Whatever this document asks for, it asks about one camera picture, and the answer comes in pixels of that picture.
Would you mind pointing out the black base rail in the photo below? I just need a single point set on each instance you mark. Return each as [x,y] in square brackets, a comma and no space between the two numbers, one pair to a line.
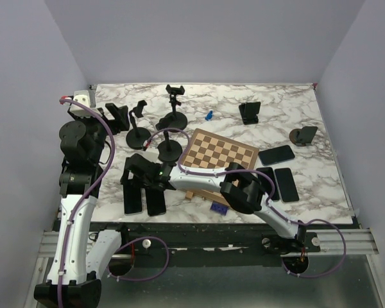
[213,245]

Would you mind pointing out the black corner phone stand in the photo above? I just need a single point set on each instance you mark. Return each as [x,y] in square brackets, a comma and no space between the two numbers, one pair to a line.
[137,136]

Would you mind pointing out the small blue plastic piece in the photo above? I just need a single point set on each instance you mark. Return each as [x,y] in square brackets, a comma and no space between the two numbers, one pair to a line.
[209,116]

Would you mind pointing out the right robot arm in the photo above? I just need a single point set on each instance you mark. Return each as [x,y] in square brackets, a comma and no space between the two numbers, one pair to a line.
[240,187]

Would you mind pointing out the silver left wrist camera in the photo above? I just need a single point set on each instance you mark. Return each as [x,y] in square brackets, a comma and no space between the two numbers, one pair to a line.
[85,98]

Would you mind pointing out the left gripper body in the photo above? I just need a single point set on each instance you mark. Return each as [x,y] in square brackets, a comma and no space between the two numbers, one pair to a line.
[94,127]

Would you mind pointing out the wooden chessboard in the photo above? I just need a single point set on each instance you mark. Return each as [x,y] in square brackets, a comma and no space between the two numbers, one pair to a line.
[209,150]

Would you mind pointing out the dark phone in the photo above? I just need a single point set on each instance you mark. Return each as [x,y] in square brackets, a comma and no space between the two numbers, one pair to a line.
[132,199]

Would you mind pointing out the black left-edge phone stand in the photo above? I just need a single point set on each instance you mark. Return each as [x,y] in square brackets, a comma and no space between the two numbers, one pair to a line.
[168,150]

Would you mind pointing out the black phone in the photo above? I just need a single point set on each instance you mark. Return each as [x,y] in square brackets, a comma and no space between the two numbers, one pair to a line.
[155,202]

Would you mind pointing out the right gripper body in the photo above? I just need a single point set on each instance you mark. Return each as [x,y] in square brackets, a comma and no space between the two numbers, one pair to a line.
[144,183]

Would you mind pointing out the small black folding stand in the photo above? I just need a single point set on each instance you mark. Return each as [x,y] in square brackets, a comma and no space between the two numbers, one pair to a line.
[249,112]

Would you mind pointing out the dark blue card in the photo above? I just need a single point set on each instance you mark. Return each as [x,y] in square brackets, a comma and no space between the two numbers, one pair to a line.
[219,208]

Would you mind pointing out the black smartphone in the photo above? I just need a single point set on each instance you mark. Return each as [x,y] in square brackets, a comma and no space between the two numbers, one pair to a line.
[286,185]
[268,171]

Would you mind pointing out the black round-base phone stand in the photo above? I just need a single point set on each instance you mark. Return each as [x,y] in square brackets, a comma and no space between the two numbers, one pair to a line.
[177,119]

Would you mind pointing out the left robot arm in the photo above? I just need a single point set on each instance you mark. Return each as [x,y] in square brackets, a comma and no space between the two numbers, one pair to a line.
[74,279]

